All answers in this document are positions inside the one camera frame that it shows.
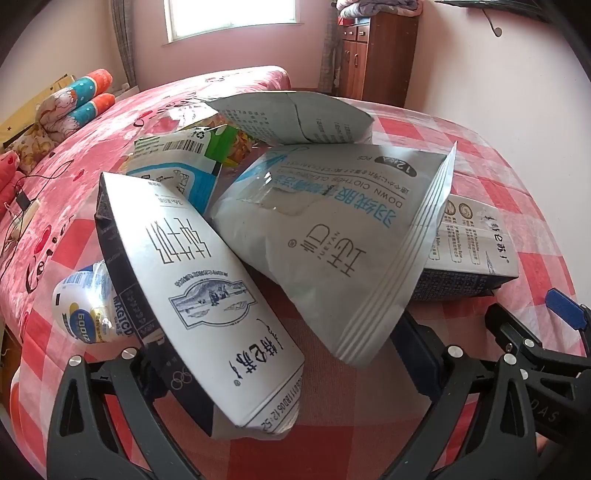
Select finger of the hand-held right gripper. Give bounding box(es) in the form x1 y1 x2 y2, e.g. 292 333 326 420
485 302 591 374
545 288 591 333

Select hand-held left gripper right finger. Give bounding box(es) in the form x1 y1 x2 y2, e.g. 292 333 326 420
388 314 541 480

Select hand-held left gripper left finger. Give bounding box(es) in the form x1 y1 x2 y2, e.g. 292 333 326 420
46 348 204 480

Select white blue snack bag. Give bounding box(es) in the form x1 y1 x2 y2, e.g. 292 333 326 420
52 261 144 344

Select white and black milk carton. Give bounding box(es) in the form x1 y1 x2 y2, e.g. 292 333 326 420
411 194 520 303
95 172 305 439

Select white wet wipes pouch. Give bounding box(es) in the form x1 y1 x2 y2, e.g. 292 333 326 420
205 142 458 367

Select white packet with green edge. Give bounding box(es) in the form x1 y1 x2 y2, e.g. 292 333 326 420
122 124 241 215

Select red checked plastic tablecloth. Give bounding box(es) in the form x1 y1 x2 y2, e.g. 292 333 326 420
9 111 583 480

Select beige floral pillow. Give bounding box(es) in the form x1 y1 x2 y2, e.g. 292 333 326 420
4 124 58 171

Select yellow snack wrapper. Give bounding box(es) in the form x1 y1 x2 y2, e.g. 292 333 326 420
226 129 259 166

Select grey white plastic packet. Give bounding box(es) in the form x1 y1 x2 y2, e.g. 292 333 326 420
208 91 375 147

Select folded cartoon print quilt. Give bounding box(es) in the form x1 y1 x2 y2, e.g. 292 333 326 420
36 68 116 137

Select colourful pillows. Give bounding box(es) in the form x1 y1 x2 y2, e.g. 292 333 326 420
0 74 75 148

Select brown wooden cabinet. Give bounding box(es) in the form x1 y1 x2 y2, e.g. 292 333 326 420
339 9 419 106

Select black television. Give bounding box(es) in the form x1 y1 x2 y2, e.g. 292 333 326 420
434 0 555 21

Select grey checked curtain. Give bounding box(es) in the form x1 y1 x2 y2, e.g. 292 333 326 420
318 0 345 95
113 0 139 88

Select folded pink grey blanket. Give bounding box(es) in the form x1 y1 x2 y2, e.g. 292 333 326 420
335 0 423 19

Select window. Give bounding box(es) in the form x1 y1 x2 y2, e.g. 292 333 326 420
163 0 303 44

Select white power strip with cables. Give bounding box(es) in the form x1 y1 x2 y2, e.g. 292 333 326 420
0 159 75 278

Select television cable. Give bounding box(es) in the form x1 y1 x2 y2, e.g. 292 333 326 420
480 9 503 38

